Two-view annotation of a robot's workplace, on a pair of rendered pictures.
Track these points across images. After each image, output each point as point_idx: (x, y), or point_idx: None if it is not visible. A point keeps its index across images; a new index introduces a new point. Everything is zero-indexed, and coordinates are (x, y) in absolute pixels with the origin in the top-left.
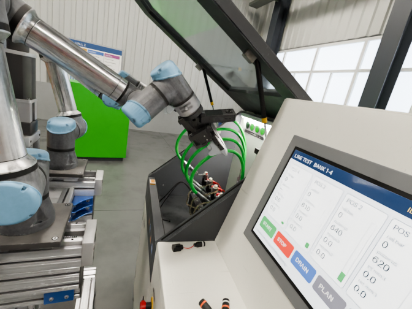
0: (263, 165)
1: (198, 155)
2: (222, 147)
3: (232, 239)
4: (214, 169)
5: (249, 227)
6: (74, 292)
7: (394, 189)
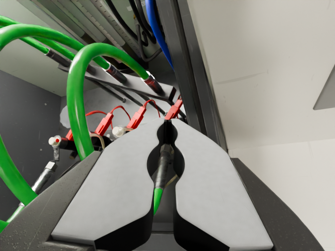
0: None
1: None
2: (254, 176)
3: (278, 128)
4: (6, 106)
5: (334, 95)
6: None
7: None
